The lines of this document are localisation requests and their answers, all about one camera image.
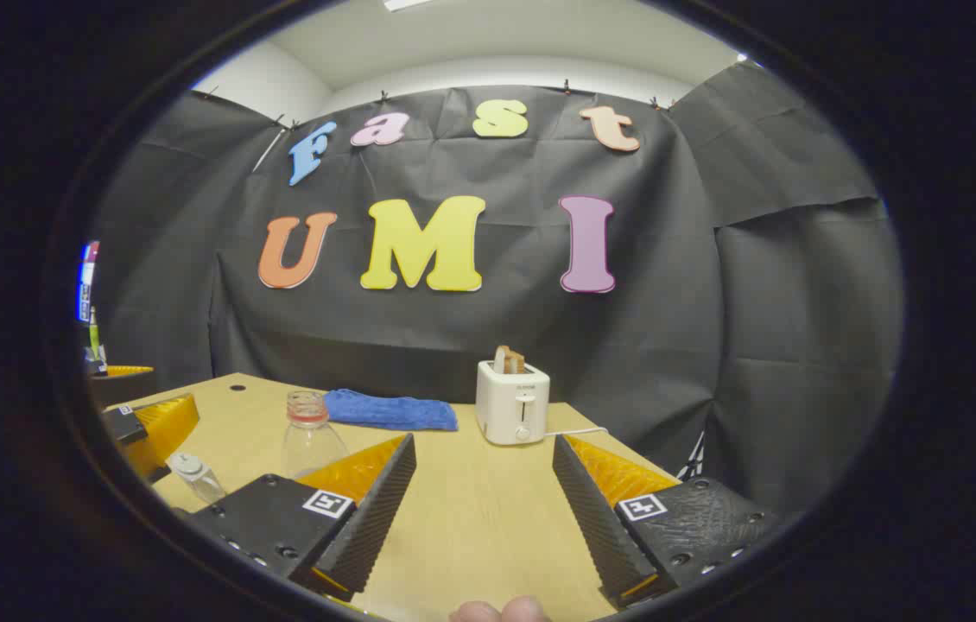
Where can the clear plastic water bottle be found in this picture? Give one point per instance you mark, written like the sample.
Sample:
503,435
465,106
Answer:
311,441

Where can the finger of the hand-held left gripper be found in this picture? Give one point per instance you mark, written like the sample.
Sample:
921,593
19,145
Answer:
161,429
129,371

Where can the green label drink bottle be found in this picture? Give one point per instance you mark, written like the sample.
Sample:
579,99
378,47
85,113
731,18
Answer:
93,333

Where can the white teacup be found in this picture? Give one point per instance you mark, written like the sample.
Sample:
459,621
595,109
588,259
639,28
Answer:
207,485

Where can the blue towel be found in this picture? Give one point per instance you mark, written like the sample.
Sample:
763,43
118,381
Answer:
389,410

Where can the black backdrop cloth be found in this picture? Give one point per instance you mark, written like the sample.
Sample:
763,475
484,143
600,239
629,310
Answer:
497,328

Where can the white toaster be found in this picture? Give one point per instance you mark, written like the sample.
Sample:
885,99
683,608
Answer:
512,406

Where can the toast slice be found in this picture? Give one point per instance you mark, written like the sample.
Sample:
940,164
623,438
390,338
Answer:
509,359

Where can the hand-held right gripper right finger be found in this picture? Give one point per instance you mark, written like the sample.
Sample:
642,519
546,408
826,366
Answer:
596,527

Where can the white teacup lid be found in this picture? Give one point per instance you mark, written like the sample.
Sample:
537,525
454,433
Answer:
186,465

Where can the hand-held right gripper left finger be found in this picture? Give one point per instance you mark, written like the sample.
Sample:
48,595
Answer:
376,527

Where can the computer monitor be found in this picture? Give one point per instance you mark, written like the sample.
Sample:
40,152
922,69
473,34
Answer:
87,281

